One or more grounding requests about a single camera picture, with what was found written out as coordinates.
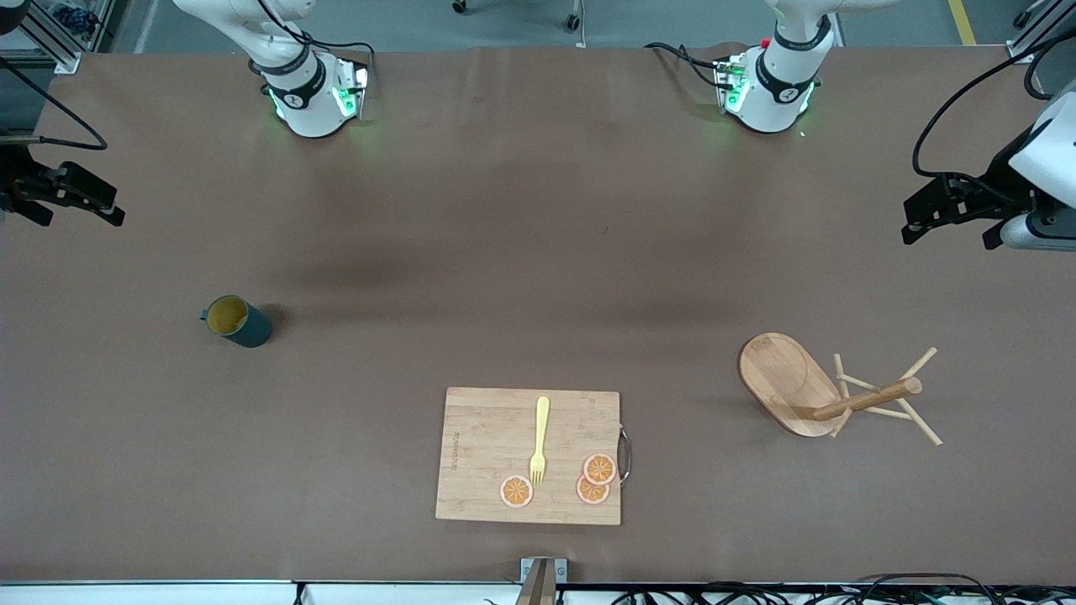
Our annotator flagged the teal cup with yellow inside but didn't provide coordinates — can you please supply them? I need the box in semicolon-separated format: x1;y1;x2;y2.
200;295;273;349

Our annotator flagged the wooden mug tree rack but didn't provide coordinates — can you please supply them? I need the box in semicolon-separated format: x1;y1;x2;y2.
738;333;944;447

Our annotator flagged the yellow plastic fork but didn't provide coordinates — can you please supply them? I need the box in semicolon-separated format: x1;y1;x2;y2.
529;397;551;487

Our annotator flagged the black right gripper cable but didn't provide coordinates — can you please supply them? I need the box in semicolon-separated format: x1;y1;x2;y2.
0;60;108;152

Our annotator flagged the aluminium frame profile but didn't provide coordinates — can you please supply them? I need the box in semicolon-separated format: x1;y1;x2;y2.
1005;0;1076;65
0;0;129;75

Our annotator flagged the black arm base cable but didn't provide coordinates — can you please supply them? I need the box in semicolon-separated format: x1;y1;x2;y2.
252;0;377;85
644;41;734;91

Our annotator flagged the black cable bundle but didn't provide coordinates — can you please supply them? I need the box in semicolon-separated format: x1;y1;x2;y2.
605;573;1076;605

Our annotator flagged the bamboo cutting board, metal handle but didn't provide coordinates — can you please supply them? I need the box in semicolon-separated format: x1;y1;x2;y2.
435;387;633;527

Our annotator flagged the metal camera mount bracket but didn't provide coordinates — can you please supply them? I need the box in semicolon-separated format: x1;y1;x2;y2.
514;557;568;605

